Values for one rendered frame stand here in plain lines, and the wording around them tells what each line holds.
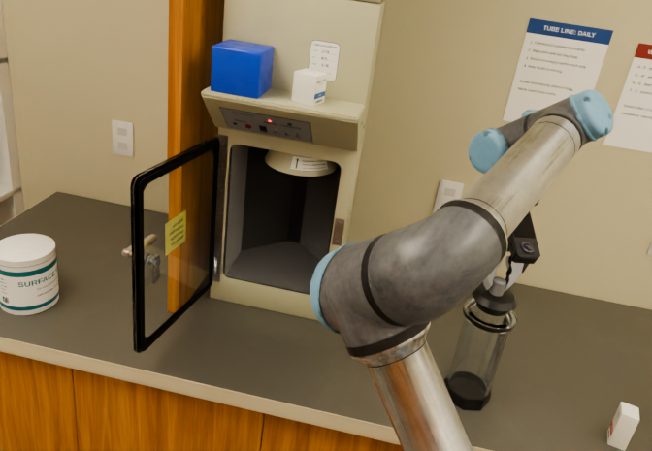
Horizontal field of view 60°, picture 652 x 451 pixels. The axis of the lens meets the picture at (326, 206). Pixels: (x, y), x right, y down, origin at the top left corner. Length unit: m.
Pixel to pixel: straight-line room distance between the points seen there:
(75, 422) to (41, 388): 0.12
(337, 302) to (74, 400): 0.92
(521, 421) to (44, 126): 1.65
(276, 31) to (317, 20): 0.09
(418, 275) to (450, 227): 0.07
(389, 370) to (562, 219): 1.15
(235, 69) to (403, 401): 0.70
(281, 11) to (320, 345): 0.76
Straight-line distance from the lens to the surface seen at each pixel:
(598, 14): 1.67
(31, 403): 1.59
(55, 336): 1.43
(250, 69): 1.14
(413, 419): 0.76
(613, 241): 1.87
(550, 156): 0.82
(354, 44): 1.20
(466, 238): 0.64
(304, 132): 1.19
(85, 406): 1.51
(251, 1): 1.23
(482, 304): 1.18
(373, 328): 0.71
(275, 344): 1.38
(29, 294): 1.47
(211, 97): 1.17
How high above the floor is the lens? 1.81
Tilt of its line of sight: 25 degrees down
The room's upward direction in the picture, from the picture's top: 8 degrees clockwise
